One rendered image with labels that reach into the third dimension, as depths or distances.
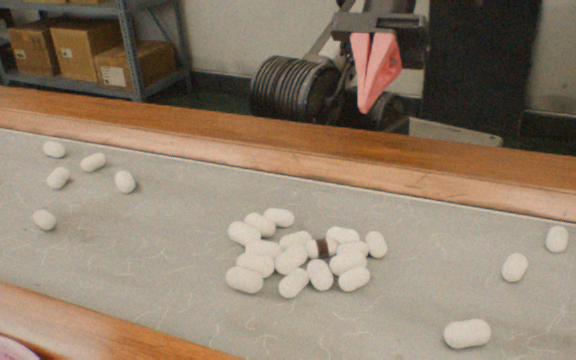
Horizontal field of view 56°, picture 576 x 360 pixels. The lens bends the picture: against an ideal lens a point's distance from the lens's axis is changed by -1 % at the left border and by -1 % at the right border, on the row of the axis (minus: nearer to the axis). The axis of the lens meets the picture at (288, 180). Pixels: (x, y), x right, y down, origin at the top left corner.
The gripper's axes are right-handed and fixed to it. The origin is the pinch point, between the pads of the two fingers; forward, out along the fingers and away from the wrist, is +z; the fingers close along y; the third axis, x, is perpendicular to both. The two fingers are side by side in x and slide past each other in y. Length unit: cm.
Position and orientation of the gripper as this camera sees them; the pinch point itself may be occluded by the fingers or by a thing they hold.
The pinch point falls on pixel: (364, 103)
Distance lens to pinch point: 59.4
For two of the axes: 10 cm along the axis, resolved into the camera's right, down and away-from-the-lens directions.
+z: -2.7, 9.2, -2.9
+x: 3.1, 3.7, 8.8
